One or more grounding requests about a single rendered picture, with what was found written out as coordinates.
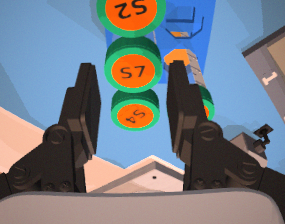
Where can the blue tube rack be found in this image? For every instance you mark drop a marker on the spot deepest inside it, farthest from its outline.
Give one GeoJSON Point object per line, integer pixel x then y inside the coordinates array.
{"type": "Point", "coordinates": [179, 19]}

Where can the blue flat mat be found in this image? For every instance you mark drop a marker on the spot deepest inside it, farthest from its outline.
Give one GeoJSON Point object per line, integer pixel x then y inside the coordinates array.
{"type": "Point", "coordinates": [43, 42]}

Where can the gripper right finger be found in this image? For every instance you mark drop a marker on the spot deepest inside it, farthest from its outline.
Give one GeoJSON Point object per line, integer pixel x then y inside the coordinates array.
{"type": "Point", "coordinates": [215, 161]}

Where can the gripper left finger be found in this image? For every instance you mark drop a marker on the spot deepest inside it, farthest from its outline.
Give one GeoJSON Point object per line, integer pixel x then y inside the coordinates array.
{"type": "Point", "coordinates": [66, 146]}

